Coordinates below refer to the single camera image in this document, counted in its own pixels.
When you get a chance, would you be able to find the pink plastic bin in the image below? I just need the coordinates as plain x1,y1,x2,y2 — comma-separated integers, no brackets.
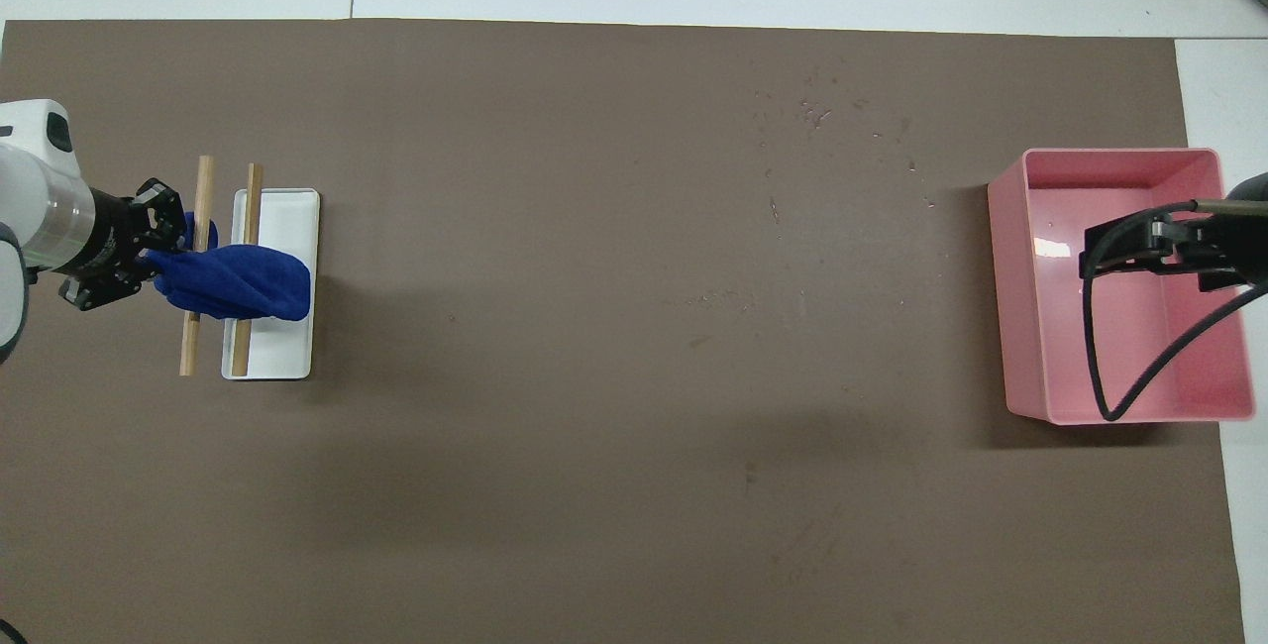
987,148,1257,425

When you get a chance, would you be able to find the brown table mat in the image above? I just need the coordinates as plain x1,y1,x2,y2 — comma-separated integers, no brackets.
0,18,1247,644

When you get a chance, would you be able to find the blue towel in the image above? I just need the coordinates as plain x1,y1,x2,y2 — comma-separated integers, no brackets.
144,213,312,324

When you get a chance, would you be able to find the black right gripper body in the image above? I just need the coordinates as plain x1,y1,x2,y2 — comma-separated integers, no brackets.
1184,173,1268,284

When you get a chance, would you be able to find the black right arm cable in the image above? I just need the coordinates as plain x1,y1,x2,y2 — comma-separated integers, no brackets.
1082,198,1268,423

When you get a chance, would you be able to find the white towel rack base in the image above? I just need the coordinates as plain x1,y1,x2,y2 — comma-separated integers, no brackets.
221,188,321,381

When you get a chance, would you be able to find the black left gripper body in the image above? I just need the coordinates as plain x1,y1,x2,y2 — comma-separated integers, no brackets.
84,190,152,278

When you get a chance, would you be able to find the wooden rack rod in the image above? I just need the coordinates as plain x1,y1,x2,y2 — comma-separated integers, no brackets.
231,162,264,377
179,156,215,376

